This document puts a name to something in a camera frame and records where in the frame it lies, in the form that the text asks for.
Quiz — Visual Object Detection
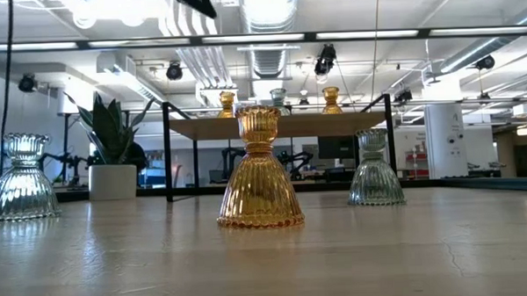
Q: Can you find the amber ribbed glass candlestick holder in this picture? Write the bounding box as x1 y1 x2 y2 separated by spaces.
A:
216 90 238 119
212 104 306 231
321 85 344 116

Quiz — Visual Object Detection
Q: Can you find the clear greenish glass candlestick holder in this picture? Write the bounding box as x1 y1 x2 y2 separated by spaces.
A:
0 131 63 222
269 87 292 117
344 126 407 208

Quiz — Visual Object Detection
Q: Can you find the black ceiling spotlight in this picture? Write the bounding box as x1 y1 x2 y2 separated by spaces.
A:
18 72 39 94
473 54 497 71
313 43 338 76
393 88 415 104
165 61 184 82

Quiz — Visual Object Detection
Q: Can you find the green snake plant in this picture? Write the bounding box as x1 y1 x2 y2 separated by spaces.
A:
63 89 159 168

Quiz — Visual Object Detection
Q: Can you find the white round column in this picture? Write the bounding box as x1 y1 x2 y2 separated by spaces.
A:
422 103 470 180

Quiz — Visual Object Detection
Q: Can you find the red storage rack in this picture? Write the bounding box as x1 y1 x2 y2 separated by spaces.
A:
404 149 429 179

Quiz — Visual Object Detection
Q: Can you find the white plant pot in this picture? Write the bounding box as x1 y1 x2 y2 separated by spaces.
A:
87 163 139 202

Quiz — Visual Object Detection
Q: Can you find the black monitor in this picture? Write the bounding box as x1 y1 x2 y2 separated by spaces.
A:
318 134 356 161

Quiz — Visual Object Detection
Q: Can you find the silver ventilation duct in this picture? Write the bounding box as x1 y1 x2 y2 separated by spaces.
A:
238 0 301 79

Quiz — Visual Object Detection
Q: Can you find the black aluminium rig frame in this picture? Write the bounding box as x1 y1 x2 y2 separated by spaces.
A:
0 23 527 211

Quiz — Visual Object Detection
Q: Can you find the wooden shelf with black frame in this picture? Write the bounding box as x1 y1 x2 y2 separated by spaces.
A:
161 92 401 204

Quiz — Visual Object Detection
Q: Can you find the black hanging cable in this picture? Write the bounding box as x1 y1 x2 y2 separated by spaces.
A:
0 0 20 176

